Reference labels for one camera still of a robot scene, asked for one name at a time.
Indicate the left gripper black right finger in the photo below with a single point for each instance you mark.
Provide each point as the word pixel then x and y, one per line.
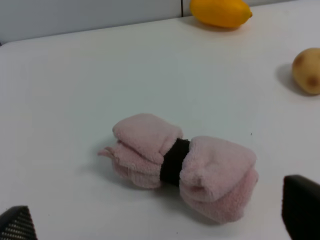
pixel 301 207

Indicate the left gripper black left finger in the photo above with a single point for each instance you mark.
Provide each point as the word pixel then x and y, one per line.
pixel 16 223

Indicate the brown potato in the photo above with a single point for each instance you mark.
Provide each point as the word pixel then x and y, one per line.
pixel 306 70

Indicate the yellow mango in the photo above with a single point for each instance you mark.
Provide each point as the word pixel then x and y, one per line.
pixel 221 13

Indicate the pink towel with black band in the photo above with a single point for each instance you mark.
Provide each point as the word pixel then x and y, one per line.
pixel 215 177

